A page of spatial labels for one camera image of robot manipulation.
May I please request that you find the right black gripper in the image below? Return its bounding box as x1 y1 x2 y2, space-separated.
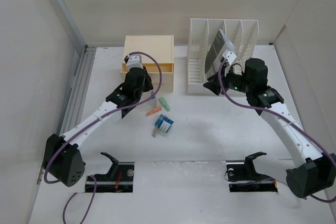
202 65 253 95

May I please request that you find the cream drawer cabinet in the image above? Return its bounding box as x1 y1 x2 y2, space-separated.
122 35 174 92

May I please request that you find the grey setup guide booklet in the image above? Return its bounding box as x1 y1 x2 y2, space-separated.
204 29 235 79

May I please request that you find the blue gel jar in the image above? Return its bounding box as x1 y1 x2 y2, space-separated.
154 114 174 133

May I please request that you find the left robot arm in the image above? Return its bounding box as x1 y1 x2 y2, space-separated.
42 67 153 187

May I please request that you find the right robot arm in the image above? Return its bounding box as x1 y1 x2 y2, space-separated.
203 58 335 203

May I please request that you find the small clear spray bottle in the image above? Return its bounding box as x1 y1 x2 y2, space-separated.
149 91 157 109

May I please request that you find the green translucent case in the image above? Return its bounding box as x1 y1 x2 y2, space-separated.
159 97 171 112

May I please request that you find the orange translucent case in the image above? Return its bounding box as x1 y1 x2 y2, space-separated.
146 106 162 116

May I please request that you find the white plastic strip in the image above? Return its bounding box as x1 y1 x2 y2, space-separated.
152 128 160 137

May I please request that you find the white file organizer rack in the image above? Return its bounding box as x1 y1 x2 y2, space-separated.
186 18 259 95

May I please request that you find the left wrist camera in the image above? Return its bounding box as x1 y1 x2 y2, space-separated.
124 54 143 71

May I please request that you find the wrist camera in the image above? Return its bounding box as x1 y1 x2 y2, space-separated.
222 49 237 66
124 54 143 71

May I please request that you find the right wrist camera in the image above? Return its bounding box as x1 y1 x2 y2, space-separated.
222 49 237 66

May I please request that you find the aluminium frame rail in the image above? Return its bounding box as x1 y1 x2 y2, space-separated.
39 0 95 162

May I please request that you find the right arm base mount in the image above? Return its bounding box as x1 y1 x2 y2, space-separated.
225 152 278 193

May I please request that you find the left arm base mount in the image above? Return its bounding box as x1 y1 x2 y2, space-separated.
85 152 135 193

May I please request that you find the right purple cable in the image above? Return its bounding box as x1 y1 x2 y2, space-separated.
218 60 336 204

